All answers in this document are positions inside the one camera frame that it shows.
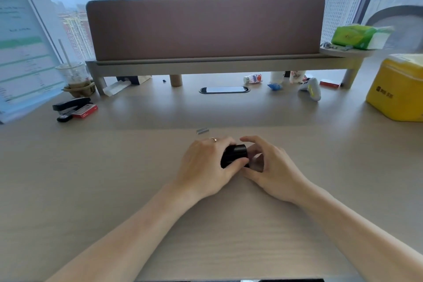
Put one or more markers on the beige desk shelf riser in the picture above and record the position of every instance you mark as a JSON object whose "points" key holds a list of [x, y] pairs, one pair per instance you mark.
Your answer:
{"points": [[218, 65]]}

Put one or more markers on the white handheld device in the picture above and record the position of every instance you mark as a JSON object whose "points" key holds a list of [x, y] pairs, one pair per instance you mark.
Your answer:
{"points": [[312, 88]]}

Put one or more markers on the yellow plastic container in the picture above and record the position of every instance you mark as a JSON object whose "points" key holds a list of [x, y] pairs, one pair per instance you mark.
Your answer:
{"points": [[396, 88]]}

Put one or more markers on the dark blue box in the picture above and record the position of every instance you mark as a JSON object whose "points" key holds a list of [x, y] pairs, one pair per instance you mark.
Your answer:
{"points": [[130, 80]]}

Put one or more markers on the green tissue packet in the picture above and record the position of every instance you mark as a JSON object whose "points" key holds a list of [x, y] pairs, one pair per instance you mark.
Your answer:
{"points": [[360, 36]]}

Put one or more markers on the white drinking straw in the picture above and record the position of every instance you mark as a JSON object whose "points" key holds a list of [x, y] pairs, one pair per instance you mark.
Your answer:
{"points": [[65, 53]]}

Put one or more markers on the small white drink bottle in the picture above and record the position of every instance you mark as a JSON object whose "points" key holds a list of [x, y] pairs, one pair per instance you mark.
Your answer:
{"points": [[252, 78]]}

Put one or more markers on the strip of metal staples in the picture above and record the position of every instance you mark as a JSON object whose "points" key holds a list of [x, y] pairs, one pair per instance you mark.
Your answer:
{"points": [[202, 130]]}

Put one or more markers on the person's left hand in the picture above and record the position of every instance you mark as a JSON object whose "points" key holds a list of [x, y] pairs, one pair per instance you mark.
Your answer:
{"points": [[201, 169]]}

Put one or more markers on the person's right forearm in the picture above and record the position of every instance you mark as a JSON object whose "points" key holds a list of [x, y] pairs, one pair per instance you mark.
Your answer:
{"points": [[357, 235]]}

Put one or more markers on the brown desk divider panel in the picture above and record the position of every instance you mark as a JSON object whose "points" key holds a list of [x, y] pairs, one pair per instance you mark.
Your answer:
{"points": [[205, 25]]}

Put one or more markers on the red staple box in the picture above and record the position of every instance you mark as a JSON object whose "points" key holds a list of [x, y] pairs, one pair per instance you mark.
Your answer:
{"points": [[329, 84], [85, 111]]}

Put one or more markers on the brown paper cup carrier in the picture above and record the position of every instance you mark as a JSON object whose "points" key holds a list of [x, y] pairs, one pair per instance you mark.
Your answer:
{"points": [[80, 89]]}

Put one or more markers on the black stapler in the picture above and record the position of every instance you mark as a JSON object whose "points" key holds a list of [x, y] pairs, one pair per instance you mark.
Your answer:
{"points": [[69, 106], [235, 155]]}

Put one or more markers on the person's left thumb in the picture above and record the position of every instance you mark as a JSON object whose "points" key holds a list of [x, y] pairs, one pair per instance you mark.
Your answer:
{"points": [[235, 165]]}

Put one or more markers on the blue candy wrapper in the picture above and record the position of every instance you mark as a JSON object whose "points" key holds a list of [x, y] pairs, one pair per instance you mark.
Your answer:
{"points": [[274, 86]]}

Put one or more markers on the grey office chair back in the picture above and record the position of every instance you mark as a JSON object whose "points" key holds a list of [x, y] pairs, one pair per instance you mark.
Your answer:
{"points": [[395, 25]]}

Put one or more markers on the person's left forearm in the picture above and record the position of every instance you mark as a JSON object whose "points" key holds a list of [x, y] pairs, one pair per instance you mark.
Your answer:
{"points": [[132, 235]]}

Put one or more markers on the white printed cup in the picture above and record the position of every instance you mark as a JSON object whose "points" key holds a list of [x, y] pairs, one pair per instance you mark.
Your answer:
{"points": [[297, 76]]}

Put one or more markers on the computer monitor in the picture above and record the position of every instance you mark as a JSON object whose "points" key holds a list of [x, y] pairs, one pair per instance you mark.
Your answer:
{"points": [[24, 43]]}

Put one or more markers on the plastic iced coffee cup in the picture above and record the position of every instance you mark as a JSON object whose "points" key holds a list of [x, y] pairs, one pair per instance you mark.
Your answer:
{"points": [[72, 75]]}

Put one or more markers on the white paper packet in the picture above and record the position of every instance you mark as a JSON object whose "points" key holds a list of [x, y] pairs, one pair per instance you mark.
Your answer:
{"points": [[116, 88]]}

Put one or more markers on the person's right hand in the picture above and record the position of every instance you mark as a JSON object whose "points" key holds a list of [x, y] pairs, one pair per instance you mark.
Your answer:
{"points": [[277, 172]]}

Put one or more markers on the person's right thumb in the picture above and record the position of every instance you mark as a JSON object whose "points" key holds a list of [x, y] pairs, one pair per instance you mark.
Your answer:
{"points": [[252, 172]]}

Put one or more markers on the white paper cup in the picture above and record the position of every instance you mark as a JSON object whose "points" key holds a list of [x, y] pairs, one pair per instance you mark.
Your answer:
{"points": [[277, 77]]}

